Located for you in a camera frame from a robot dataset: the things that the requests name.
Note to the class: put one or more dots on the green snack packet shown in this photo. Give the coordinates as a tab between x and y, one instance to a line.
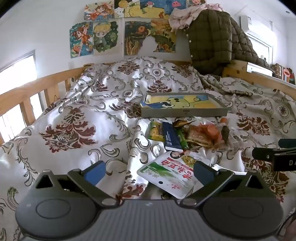
182	139

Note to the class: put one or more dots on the dark printed book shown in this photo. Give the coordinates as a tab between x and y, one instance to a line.
279	71

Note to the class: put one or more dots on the tangerine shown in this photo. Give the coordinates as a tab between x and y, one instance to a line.
223	120

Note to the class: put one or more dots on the white shelf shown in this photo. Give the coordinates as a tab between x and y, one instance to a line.
260	69

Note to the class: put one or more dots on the gold foil wrapper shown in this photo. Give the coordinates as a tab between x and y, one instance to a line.
183	123

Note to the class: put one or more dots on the dark blue snack box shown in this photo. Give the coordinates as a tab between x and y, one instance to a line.
171	136

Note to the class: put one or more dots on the red printed book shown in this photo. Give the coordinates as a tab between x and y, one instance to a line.
290	76

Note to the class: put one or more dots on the beige red-print cracker packet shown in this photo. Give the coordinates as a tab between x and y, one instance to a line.
198	137

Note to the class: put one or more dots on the pink cloth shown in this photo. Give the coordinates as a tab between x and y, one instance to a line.
182	17

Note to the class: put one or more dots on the yellow snack packet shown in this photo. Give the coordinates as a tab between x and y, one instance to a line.
156	132

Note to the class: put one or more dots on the cluster of cartoon wall posters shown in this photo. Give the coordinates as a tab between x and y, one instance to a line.
104	38

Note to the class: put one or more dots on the clear packet with dark snack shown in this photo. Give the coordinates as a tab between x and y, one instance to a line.
225	135

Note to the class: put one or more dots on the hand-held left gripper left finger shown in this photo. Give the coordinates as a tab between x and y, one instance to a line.
94	172

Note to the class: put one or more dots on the white air conditioner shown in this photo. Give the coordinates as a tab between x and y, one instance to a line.
256	25

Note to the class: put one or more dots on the olive puffer jacket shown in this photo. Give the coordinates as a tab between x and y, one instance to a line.
212	39

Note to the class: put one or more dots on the grey tray with cartoon picture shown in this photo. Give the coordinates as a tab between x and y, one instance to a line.
185	112

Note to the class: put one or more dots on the orange snack packet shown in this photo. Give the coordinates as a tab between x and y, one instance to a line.
211	132

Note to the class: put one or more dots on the white green snack pouch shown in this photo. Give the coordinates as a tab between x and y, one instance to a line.
166	172

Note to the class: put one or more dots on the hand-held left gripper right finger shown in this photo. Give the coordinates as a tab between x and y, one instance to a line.
204	172

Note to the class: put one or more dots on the wooden bed frame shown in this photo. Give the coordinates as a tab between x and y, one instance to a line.
23	89

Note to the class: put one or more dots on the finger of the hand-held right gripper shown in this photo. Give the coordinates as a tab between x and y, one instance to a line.
263	153
288	143

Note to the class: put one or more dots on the floral blanket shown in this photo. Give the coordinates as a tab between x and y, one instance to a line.
81	109

